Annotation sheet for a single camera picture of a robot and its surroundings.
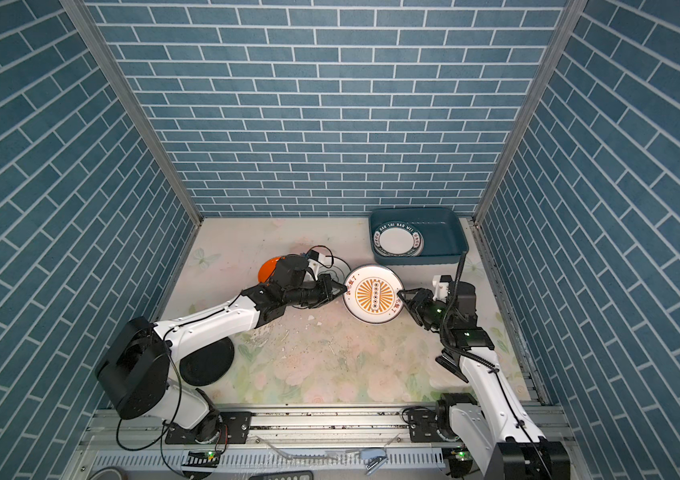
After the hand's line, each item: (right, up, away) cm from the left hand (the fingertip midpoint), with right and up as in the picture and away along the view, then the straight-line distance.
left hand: (349, 290), depth 79 cm
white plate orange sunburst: (+6, -2, +3) cm, 7 cm away
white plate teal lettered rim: (+18, +14, +33) cm, 41 cm away
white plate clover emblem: (-4, +3, +26) cm, 26 cm away
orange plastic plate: (-30, +3, +26) cm, 40 cm away
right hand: (+13, -1, +1) cm, 13 cm away
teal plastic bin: (+37, +18, +39) cm, 57 cm away
